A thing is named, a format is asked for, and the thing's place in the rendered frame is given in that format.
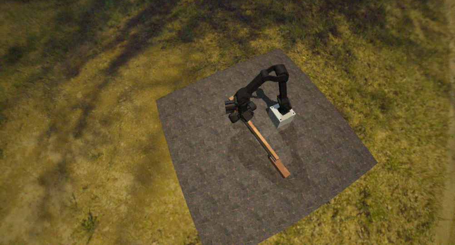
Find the long brown wooden rail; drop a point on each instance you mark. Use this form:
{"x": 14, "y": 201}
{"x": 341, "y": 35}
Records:
{"x": 261, "y": 139}

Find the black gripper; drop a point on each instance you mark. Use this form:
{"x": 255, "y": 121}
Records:
{"x": 236, "y": 116}

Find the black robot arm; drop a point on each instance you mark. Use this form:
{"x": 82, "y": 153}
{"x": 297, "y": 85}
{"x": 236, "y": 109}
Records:
{"x": 242, "y": 96}

